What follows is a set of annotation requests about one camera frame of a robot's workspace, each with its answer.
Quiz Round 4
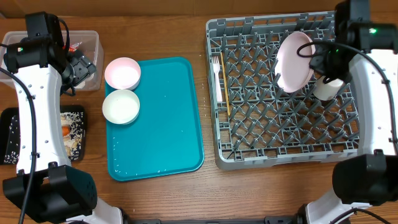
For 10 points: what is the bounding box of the red snack wrapper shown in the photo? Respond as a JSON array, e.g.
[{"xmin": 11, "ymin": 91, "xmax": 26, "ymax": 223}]
[{"xmin": 68, "ymin": 42, "xmax": 81, "ymax": 52}]

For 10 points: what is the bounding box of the white cup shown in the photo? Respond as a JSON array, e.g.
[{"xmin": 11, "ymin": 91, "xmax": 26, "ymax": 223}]
[{"xmin": 313, "ymin": 76, "xmax": 344, "ymax": 101}]

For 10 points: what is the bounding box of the large pink plate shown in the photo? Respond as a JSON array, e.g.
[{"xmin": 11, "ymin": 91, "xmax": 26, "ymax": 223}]
[{"xmin": 275, "ymin": 32, "xmax": 313, "ymax": 93}]

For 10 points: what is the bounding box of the pink bowl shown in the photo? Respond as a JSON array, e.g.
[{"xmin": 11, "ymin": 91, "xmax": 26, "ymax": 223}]
[{"xmin": 104, "ymin": 57, "xmax": 141, "ymax": 90}]

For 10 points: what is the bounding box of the wooden chopstick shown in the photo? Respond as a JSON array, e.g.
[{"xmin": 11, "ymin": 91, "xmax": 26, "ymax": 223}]
[{"xmin": 220, "ymin": 51, "xmax": 231, "ymax": 117}]

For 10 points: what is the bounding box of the white plastic fork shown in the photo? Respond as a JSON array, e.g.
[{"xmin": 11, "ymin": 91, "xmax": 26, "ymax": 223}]
[{"xmin": 212, "ymin": 56, "xmax": 223, "ymax": 103}]

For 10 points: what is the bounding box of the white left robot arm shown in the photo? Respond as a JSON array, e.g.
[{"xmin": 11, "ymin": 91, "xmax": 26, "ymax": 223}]
[{"xmin": 1, "ymin": 12, "xmax": 129, "ymax": 223}]

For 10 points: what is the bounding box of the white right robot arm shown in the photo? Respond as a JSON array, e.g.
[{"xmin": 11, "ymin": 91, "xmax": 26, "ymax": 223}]
[{"xmin": 297, "ymin": 0, "xmax": 397, "ymax": 223}]

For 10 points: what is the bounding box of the black food waste tray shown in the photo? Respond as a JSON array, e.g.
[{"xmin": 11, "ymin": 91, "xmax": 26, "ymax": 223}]
[{"xmin": 1, "ymin": 105, "xmax": 87, "ymax": 165}]

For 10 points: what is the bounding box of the grey dishwasher rack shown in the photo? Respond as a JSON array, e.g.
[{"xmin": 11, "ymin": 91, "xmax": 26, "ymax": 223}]
[{"xmin": 206, "ymin": 11, "xmax": 359, "ymax": 170}]

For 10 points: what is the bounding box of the clear plastic bin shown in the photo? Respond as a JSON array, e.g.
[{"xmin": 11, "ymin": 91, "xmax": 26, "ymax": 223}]
[{"xmin": 1, "ymin": 30, "xmax": 104, "ymax": 91}]

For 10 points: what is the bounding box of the white bowl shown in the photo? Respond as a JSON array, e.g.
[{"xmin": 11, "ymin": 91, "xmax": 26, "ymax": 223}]
[{"xmin": 102, "ymin": 90, "xmax": 141, "ymax": 125}]

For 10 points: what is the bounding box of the orange carrot piece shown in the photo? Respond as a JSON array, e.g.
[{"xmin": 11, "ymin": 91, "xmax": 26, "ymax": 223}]
[{"xmin": 62, "ymin": 126, "xmax": 70, "ymax": 136}]

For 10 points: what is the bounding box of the teal plastic tray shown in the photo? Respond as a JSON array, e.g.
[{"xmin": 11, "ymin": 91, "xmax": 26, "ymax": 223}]
[{"xmin": 106, "ymin": 57, "xmax": 205, "ymax": 182}]

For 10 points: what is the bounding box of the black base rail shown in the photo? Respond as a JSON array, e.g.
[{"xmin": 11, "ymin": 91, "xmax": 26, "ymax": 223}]
[{"xmin": 129, "ymin": 216, "xmax": 297, "ymax": 224}]

